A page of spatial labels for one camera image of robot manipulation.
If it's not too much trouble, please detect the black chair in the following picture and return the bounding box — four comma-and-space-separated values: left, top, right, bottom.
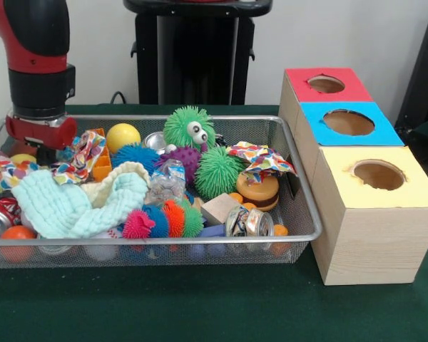
394, 6, 428, 143

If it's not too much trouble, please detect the cream waffle cloth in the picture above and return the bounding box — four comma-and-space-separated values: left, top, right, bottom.
80, 160, 151, 209

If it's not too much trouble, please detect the white multicolour dotted cloth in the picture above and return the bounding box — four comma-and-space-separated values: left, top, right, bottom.
227, 141, 297, 185
0, 151, 41, 194

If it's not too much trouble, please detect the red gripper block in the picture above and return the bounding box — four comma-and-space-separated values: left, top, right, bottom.
5, 114, 78, 167

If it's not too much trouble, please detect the mint green cloth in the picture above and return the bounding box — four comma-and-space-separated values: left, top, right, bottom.
11, 169, 149, 239

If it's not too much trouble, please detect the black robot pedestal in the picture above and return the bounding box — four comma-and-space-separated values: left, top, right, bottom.
123, 0, 274, 105

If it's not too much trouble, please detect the silver wire mesh bin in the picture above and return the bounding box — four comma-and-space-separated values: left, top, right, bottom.
0, 114, 324, 270

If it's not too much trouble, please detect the multicolour fuzzy caterpillar toy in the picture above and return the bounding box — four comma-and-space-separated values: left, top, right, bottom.
121, 198, 205, 240

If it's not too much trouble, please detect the yellow ball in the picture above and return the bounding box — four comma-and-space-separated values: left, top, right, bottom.
106, 123, 142, 155

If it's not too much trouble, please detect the blue spiky ball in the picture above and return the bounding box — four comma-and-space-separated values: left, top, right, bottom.
111, 142, 161, 175

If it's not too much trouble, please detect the orange plastic grid tray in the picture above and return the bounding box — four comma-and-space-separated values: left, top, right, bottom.
91, 128, 113, 182

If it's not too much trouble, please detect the green fuzzy ball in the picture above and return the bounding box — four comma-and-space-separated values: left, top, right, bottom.
194, 145, 246, 201

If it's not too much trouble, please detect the wooden box with three holes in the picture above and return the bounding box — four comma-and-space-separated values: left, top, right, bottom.
278, 66, 428, 286

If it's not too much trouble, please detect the green fuzzy toy with eyes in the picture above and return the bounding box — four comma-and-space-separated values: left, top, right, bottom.
163, 105, 217, 147

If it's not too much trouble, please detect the multicolour zigzag cloth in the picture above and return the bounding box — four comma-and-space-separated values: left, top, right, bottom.
51, 130, 108, 185

